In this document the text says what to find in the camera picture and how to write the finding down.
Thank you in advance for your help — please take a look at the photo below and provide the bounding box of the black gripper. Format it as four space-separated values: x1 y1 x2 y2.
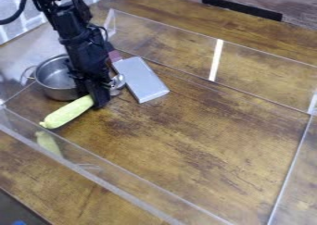
59 26 112 108

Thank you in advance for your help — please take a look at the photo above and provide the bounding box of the spoon with yellow handle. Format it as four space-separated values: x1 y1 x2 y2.
39 73 126 131

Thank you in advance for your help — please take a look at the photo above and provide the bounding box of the small steel pot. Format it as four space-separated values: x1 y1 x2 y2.
21 54 79 101

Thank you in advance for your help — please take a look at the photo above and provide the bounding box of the toy cleaver knife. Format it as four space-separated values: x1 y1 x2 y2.
106 42 170 104

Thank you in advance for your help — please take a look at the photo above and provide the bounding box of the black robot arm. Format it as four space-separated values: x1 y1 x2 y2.
0 0 112 108

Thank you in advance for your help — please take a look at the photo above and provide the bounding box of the clear acrylic table barrier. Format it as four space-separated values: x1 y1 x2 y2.
2 10 317 225

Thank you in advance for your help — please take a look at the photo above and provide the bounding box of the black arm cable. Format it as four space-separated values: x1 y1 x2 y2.
0 0 29 26

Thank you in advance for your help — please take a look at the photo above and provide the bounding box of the black wall strip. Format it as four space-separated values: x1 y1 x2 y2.
201 0 283 21

